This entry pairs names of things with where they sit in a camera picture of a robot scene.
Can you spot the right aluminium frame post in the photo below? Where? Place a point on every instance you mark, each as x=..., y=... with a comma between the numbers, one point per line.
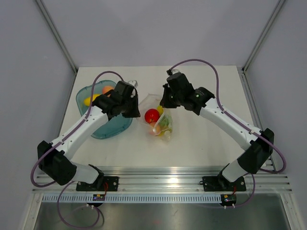
x=264, y=34

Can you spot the clear zip top bag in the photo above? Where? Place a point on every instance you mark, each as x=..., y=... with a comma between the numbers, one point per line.
x=152, y=101

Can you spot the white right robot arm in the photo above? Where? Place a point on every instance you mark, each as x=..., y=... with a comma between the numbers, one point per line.
x=255, y=142

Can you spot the orange peach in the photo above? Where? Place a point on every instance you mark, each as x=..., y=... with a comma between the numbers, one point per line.
x=155, y=129
x=107, y=89

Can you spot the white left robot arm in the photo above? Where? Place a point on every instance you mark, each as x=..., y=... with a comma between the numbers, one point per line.
x=54, y=158

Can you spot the teal plastic tray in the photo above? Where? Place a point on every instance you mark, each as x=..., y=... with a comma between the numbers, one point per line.
x=112, y=128

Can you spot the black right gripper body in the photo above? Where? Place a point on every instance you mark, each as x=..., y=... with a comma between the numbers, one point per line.
x=175, y=99

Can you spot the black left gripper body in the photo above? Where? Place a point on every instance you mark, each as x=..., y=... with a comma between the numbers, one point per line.
x=124, y=103

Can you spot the red apple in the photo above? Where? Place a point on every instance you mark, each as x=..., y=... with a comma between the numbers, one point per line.
x=151, y=115

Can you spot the white slotted cable duct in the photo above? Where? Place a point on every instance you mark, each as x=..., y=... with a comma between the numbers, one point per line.
x=134, y=198

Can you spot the left aluminium frame post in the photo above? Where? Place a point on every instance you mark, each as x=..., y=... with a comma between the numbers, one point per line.
x=55, y=33

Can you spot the yellow banana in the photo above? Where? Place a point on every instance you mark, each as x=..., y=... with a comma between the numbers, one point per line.
x=160, y=110

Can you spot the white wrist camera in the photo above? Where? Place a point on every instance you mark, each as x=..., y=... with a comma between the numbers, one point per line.
x=174, y=71
x=134, y=83

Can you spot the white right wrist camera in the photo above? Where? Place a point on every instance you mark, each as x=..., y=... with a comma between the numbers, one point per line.
x=174, y=71

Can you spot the green grapes bunch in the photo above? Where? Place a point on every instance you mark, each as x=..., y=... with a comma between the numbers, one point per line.
x=165, y=122

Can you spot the aluminium frame post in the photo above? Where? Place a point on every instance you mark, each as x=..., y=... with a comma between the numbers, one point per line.
x=264, y=34
x=55, y=33

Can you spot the aluminium mounting rail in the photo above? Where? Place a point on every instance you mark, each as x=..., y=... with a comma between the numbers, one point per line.
x=184, y=180

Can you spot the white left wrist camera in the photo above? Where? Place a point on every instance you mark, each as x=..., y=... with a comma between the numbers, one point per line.
x=134, y=83

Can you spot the yellow mango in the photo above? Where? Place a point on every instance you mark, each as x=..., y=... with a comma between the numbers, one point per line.
x=90, y=99

